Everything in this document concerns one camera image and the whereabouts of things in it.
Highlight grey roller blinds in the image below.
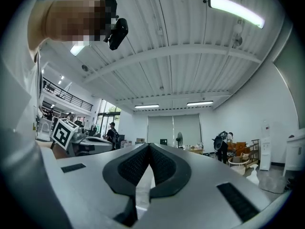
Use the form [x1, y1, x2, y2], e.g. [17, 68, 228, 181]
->
[147, 114, 203, 146]

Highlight white chair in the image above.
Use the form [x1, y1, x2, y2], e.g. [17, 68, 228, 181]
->
[38, 117, 52, 139]

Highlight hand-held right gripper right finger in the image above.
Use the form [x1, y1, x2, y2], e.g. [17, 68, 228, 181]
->
[136, 143, 293, 229]

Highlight black head-worn camera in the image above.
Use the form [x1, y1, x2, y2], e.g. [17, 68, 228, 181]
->
[103, 18, 129, 51]

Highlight grey floor mat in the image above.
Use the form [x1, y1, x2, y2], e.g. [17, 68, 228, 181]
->
[258, 172, 289, 194]

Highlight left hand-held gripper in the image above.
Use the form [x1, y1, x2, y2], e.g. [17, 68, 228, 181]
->
[51, 118, 114, 157]

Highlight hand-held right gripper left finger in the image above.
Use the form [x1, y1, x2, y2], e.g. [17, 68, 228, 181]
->
[40, 142, 151, 229]

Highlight wooden rack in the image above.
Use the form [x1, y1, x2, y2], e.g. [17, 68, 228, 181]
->
[227, 138, 261, 169]

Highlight small ceiling light panel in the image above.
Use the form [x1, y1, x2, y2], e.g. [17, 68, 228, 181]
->
[70, 43, 86, 57]

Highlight glass entrance door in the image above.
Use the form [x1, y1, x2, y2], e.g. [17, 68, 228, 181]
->
[96, 99, 122, 139]

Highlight white cabinet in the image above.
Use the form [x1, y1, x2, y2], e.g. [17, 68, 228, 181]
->
[283, 130, 305, 177]

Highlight white water dispenser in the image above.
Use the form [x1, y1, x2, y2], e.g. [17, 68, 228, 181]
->
[259, 120, 273, 171]

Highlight long curved ceiling light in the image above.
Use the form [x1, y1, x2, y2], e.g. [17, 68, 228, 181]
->
[208, 0, 265, 30]

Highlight wooden table with items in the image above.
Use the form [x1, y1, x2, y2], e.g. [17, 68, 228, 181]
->
[184, 142, 205, 155]

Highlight black standing fan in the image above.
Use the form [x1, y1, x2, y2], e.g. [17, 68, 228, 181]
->
[175, 131, 184, 149]

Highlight black balcony railing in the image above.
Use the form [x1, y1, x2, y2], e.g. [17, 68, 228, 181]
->
[42, 77, 94, 112]

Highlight round white basket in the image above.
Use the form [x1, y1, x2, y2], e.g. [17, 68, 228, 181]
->
[228, 156, 251, 176]

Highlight person's head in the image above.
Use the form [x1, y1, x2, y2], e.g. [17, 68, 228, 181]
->
[27, 0, 119, 50]

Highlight person's left forearm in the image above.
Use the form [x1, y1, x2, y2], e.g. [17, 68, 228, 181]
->
[51, 145, 70, 160]

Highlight person's white shirt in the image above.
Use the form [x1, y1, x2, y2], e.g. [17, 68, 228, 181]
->
[0, 0, 72, 229]

